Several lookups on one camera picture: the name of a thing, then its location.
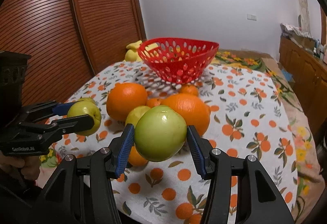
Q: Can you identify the small yellow-green apple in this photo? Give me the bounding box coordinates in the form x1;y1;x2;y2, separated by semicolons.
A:
66;97;101;136

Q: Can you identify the large orange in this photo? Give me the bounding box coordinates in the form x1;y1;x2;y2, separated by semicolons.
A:
161;94;210;137
106;82;147;121

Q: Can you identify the small tangerine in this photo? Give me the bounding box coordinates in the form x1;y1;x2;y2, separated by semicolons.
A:
178;84;199;97
146;97;162;108
128;146;148;167

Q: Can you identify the large green apple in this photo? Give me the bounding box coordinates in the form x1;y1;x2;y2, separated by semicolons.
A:
134;106;187;162

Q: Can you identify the person's left hand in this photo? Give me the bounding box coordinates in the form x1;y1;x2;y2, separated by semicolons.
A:
1;153;40;181

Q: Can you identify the floral bed blanket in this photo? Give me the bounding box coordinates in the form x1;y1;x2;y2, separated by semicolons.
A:
213;50;326;223

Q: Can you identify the orange-print white tablecloth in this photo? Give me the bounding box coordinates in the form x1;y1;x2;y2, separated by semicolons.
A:
37;62;298;223

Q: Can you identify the brown louvered wardrobe door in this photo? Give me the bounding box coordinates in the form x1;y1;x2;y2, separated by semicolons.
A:
1;0;146;105

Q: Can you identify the yellow plush toy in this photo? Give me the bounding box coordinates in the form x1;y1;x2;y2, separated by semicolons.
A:
124;40;142;62

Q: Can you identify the wooden cabinet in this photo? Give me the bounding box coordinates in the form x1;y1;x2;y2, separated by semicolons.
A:
279;36;326;143

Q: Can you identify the red perforated plastic basket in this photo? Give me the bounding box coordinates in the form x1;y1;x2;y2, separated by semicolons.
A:
138;37;219;84

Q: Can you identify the clutter on cabinet top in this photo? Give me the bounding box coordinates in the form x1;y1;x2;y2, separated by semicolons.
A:
280;23;326;64

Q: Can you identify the white wall switch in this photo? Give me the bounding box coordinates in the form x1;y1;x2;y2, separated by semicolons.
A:
247;14;257;21

